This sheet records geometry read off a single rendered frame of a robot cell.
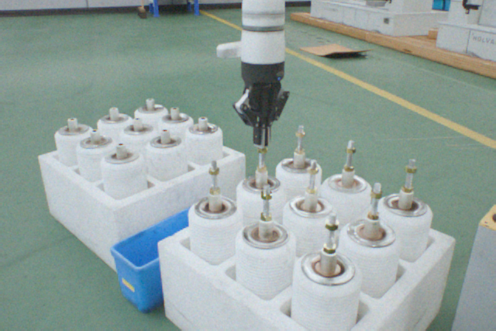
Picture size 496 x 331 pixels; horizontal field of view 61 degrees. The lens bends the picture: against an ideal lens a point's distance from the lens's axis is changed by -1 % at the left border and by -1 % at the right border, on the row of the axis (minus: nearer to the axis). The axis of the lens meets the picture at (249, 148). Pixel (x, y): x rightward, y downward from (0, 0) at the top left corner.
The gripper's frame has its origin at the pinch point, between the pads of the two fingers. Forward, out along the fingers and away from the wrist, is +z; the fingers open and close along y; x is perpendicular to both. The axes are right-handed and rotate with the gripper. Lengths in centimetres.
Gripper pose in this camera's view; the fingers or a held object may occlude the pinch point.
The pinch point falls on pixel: (262, 136)
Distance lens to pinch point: 78.8
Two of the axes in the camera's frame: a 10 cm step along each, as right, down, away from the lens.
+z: 0.0, 9.2, 4.0
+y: 6.9, -2.9, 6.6
